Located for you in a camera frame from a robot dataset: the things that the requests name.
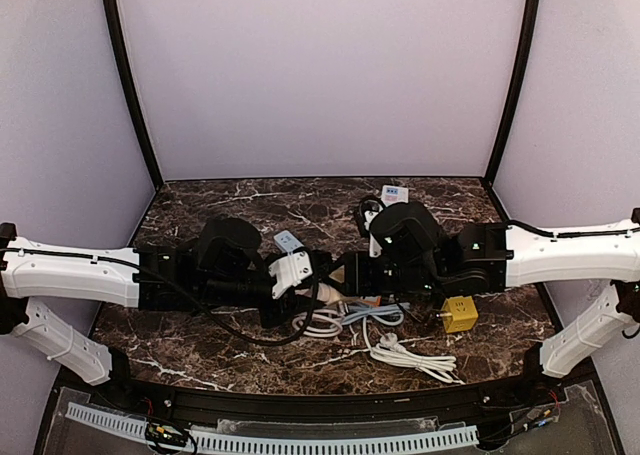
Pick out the black front rail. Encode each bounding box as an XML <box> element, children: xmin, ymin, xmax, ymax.
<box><xmin>97</xmin><ymin>352</ymin><xmax>552</xmax><ymax>425</ymax></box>

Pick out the white cable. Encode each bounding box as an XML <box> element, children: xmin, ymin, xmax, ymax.
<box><xmin>362</xmin><ymin>319</ymin><xmax>458</xmax><ymax>382</ymax></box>

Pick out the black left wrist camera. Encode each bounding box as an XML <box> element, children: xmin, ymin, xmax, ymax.
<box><xmin>193</xmin><ymin>218</ymin><xmax>265</xmax><ymax>280</ymax></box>

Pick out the white slotted cable duct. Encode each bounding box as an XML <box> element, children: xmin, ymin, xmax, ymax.
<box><xmin>65</xmin><ymin>402</ymin><xmax>479</xmax><ymax>454</ymax></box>

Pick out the long white power strip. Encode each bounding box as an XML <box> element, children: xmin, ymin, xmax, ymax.
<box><xmin>380</xmin><ymin>185</ymin><xmax>409</xmax><ymax>206</ymax></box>

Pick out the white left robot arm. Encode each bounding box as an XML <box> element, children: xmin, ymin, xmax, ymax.
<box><xmin>1</xmin><ymin>218</ymin><xmax>319</xmax><ymax>386</ymax></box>

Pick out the orange plug adapter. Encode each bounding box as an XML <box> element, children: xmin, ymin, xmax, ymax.
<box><xmin>356</xmin><ymin>297</ymin><xmax>382</xmax><ymax>307</ymax></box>

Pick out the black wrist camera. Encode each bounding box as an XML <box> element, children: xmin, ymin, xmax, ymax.
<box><xmin>369</xmin><ymin>201</ymin><xmax>447</xmax><ymax>265</ymax></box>
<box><xmin>193</xmin><ymin>218</ymin><xmax>265</xmax><ymax>280</ymax></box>

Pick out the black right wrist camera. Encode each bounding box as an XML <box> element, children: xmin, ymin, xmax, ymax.
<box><xmin>369</xmin><ymin>201</ymin><xmax>447</xmax><ymax>265</ymax></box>

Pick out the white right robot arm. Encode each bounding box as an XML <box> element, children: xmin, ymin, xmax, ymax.
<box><xmin>323</xmin><ymin>202</ymin><xmax>639</xmax><ymax>378</ymax></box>

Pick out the small blue-white power strip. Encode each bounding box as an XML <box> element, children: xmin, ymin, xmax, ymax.
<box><xmin>274</xmin><ymin>230</ymin><xmax>303</xmax><ymax>254</ymax></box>

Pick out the yellow cube socket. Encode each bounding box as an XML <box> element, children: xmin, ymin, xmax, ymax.
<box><xmin>440</xmin><ymin>296</ymin><xmax>478</xmax><ymax>334</ymax></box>

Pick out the pink-white cable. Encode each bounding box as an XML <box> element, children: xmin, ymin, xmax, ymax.
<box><xmin>291</xmin><ymin>284</ymin><xmax>346</xmax><ymax>338</ymax></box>

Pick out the beige cube socket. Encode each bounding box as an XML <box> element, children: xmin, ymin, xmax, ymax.
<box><xmin>329</xmin><ymin>266</ymin><xmax>345</xmax><ymax>291</ymax></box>

